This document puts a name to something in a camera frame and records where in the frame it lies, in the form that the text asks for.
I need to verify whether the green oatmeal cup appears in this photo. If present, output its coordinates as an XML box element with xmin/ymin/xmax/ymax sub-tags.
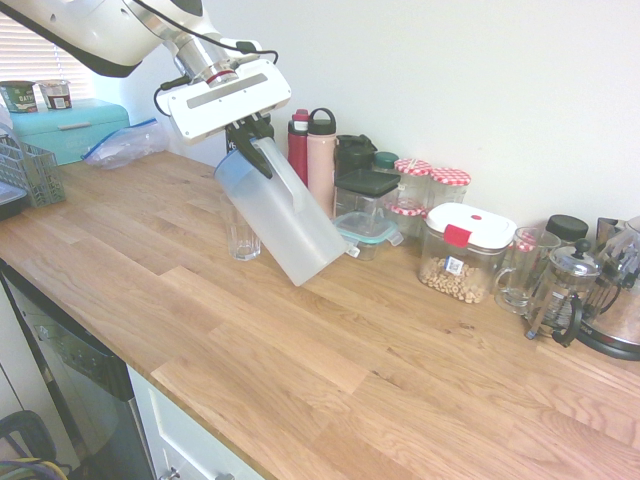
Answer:
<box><xmin>0</xmin><ymin>79</ymin><xmax>38</xmax><ymax>114</ymax></box>

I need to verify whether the grey plastic cutlery basket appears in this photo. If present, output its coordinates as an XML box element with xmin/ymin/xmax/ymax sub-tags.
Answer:
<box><xmin>0</xmin><ymin>134</ymin><xmax>68</xmax><ymax>209</ymax></box>

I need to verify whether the stainless steel kettle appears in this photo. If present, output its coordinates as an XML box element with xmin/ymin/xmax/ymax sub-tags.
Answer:
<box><xmin>574</xmin><ymin>215</ymin><xmax>640</xmax><ymax>362</ymax></box>

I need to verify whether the turquoise bread box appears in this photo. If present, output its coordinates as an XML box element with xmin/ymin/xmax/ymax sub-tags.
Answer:
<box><xmin>9</xmin><ymin>97</ymin><xmax>134</xmax><ymax>167</ymax></box>

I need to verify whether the glass jar red checkered lid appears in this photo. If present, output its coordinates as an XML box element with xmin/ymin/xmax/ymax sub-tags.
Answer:
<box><xmin>428</xmin><ymin>167</ymin><xmax>472</xmax><ymax>211</ymax></box>
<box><xmin>393</xmin><ymin>158</ymin><xmax>433</xmax><ymax>206</ymax></box>

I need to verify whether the jar with black lid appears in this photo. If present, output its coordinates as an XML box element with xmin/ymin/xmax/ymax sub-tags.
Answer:
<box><xmin>544</xmin><ymin>213</ymin><xmax>590</xmax><ymax>246</ymax></box>

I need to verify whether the brown and white food cup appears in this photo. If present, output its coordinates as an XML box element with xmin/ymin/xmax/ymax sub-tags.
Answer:
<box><xmin>38</xmin><ymin>78</ymin><xmax>73</xmax><ymax>111</ymax></box>

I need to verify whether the black chair back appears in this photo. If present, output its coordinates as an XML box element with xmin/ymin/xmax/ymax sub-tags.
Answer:
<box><xmin>0</xmin><ymin>410</ymin><xmax>59</xmax><ymax>471</ymax></box>

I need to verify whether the glass French press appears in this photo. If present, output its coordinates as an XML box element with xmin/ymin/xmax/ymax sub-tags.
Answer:
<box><xmin>524</xmin><ymin>238</ymin><xmax>601</xmax><ymax>349</ymax></box>

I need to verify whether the window blind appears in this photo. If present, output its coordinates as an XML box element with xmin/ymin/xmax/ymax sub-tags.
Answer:
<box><xmin>0</xmin><ymin>9</ymin><xmax>94</xmax><ymax>101</ymax></box>

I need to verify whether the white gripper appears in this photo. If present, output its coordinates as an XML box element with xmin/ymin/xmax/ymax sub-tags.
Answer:
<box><xmin>166</xmin><ymin>58</ymin><xmax>293</xmax><ymax>180</ymax></box>

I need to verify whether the jar with green lid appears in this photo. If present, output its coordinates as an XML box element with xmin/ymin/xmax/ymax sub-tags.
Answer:
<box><xmin>373</xmin><ymin>151</ymin><xmax>400</xmax><ymax>174</ymax></box>

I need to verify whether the metal drawer handle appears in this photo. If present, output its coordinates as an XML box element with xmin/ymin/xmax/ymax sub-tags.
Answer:
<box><xmin>164</xmin><ymin>464</ymin><xmax>236</xmax><ymax>480</ymax></box>

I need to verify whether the white cabinet drawer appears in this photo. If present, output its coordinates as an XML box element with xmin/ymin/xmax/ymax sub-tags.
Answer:
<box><xmin>127</xmin><ymin>363</ymin><xmax>266</xmax><ymax>480</ymax></box>

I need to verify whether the translucent pitcher with blue lid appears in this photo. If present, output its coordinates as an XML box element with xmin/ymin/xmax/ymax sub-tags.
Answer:
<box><xmin>213</xmin><ymin>137</ymin><xmax>351</xmax><ymax>288</ymax></box>

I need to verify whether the glass container with teal lid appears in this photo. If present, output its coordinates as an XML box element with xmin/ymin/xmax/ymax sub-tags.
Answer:
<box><xmin>333</xmin><ymin>211</ymin><xmax>404</xmax><ymax>261</ymax></box>

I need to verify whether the stainless steel dishwasher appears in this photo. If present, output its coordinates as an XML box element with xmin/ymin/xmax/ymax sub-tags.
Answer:
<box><xmin>0</xmin><ymin>259</ymin><xmax>154</xmax><ymax>480</ymax></box>

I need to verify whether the clear glass mug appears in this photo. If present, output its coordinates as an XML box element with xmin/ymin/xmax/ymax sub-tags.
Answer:
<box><xmin>493</xmin><ymin>226</ymin><xmax>562</xmax><ymax>315</ymax></box>

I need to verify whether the dark green shaker bottle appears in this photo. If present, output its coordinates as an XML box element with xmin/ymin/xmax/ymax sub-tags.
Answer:
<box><xmin>333</xmin><ymin>133</ymin><xmax>377</xmax><ymax>177</ymax></box>

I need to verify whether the red water bottle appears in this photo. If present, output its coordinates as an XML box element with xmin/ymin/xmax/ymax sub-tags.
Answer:
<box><xmin>286</xmin><ymin>108</ymin><xmax>311</xmax><ymax>189</ymax></box>

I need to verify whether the cereal container with white lid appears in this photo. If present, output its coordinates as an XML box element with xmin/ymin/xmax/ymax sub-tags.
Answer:
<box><xmin>418</xmin><ymin>202</ymin><xmax>518</xmax><ymax>305</ymax></box>

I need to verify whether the clear faceted drinking glass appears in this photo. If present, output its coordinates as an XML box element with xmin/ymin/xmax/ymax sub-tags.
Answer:
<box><xmin>219</xmin><ymin>192</ymin><xmax>263</xmax><ymax>263</ymax></box>

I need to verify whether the small jar red checkered lid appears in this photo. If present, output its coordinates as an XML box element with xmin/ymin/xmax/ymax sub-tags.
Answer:
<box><xmin>388</xmin><ymin>198</ymin><xmax>427</xmax><ymax>246</ymax></box>

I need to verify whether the clear plastic zip bag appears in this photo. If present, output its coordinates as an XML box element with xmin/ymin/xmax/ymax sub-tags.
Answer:
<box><xmin>81</xmin><ymin>117</ymin><xmax>169</xmax><ymax>171</ymax></box>

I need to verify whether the clear container with black lid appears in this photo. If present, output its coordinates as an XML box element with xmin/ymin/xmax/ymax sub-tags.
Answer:
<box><xmin>332</xmin><ymin>168</ymin><xmax>401</xmax><ymax>221</ymax></box>

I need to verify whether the pink water bottle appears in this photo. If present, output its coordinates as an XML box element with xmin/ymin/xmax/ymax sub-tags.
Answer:
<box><xmin>305</xmin><ymin>107</ymin><xmax>337</xmax><ymax>219</ymax></box>

